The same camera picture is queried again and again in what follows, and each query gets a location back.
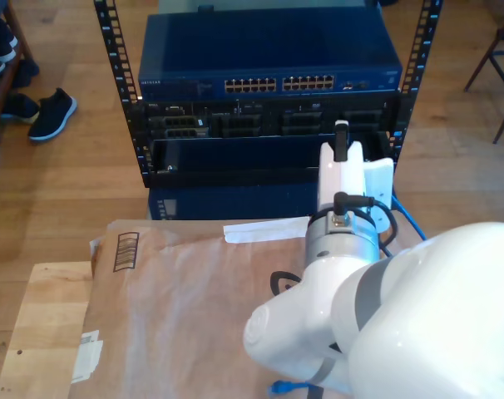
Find black server unit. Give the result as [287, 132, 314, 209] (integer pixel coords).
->
[126, 97, 403, 140]

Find long white tape strip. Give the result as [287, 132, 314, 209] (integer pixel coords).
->
[222, 215, 311, 244]

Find white paper label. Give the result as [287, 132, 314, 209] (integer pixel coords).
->
[71, 330, 104, 382]

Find brown packing paper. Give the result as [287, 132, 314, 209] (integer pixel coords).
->
[68, 215, 427, 399]

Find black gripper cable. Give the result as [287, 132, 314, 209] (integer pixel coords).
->
[333, 190, 399, 257]

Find wooden shoe rack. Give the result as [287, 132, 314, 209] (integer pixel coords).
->
[0, 0, 35, 146]

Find black sneaker white sole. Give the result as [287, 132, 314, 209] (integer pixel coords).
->
[28, 86, 78, 145]

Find black rack frame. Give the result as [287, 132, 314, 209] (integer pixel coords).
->
[92, 0, 444, 190]

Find dark shoe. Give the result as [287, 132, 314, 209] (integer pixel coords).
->
[14, 59, 40, 89]

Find blue network cable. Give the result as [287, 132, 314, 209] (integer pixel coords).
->
[268, 189, 427, 396]

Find dark metal chair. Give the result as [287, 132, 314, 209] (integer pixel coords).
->
[463, 6, 504, 145]

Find blue network switch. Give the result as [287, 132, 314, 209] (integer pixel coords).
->
[137, 12, 404, 101]

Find black chassis blue panel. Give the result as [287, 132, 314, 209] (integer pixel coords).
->
[145, 133, 397, 189]

